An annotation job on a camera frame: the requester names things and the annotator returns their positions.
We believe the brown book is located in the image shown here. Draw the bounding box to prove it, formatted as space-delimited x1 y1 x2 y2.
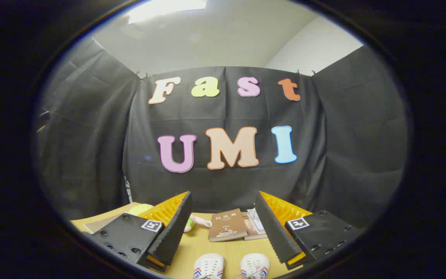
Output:
208 208 248 243

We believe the beige fabric storage box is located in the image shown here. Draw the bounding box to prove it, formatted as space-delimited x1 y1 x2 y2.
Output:
84 212 131 234

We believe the tan book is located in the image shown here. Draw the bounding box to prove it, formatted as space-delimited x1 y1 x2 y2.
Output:
242 212 268 241

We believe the green and pink plush toy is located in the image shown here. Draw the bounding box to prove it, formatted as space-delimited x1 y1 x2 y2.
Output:
184 215 213 233

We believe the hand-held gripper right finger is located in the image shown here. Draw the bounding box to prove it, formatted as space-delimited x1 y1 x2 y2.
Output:
254 191 365 270

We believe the black backdrop cloth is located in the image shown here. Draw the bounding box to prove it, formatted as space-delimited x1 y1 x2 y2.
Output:
35 37 409 229

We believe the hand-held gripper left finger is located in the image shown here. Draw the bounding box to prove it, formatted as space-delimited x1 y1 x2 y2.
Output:
82 191 193 272

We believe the white canvas shoe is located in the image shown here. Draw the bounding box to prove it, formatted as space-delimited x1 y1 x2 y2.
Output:
240 253 270 279
193 253 225 279

